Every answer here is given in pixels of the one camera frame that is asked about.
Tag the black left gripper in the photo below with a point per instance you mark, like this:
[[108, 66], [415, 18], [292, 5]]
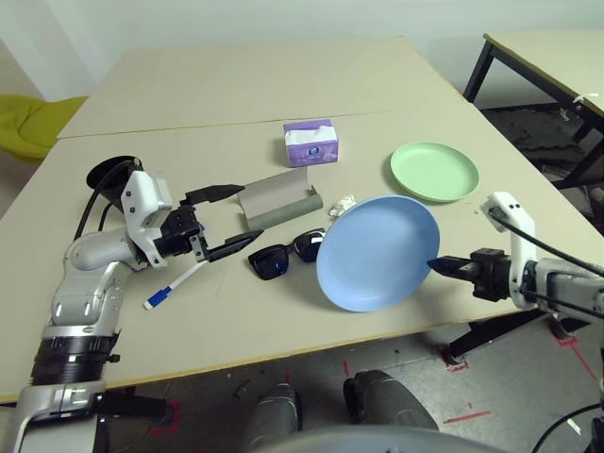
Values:
[[179, 231]]

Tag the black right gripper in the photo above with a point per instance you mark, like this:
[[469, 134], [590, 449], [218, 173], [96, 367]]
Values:
[[491, 276]]

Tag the grey glasses case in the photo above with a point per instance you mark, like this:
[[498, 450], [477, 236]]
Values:
[[278, 198]]

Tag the black sunglasses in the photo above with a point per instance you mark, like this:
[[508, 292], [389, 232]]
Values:
[[271, 264]]

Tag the thin white pen blue eraser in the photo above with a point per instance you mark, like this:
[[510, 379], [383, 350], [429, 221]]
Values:
[[181, 279]]

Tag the blue plate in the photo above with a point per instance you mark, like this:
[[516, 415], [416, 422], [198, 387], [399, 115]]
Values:
[[377, 255]]

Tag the white tissue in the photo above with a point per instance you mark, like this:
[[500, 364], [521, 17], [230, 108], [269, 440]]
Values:
[[342, 205]]

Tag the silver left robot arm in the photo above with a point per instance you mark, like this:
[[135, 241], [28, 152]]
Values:
[[89, 255]]

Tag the black table leg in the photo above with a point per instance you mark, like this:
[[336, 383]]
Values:
[[491, 330], [132, 406]]

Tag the red floor tape corner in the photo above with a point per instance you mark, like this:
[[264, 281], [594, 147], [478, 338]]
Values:
[[174, 417], [457, 367]]

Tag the green plate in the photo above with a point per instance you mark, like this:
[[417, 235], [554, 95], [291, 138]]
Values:
[[434, 170]]

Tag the purple tissue box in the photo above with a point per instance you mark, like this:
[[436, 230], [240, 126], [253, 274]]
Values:
[[311, 151]]

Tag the black cup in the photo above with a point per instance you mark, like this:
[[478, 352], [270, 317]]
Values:
[[96, 177]]

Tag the grey robot right leg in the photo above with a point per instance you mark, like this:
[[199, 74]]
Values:
[[391, 401]]

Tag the red floor tape strip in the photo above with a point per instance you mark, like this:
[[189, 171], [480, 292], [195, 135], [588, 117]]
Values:
[[467, 417]]

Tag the red floor tape line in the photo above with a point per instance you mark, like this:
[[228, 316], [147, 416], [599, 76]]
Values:
[[582, 358]]

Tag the grey robot torso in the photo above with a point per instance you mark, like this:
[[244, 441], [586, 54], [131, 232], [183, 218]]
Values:
[[377, 443]]

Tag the side table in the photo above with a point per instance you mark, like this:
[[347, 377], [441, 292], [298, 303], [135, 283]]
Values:
[[479, 71]]

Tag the white tie on side table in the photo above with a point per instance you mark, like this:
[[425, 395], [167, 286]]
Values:
[[582, 98]]

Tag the yellow-green chair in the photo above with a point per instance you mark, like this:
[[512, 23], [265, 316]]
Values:
[[28, 122]]

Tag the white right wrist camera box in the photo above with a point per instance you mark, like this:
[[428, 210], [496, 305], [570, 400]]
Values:
[[514, 212]]

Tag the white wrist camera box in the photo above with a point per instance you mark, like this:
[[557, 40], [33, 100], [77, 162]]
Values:
[[139, 198], [514, 212]]

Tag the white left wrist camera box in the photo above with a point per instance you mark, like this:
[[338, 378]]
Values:
[[139, 198]]

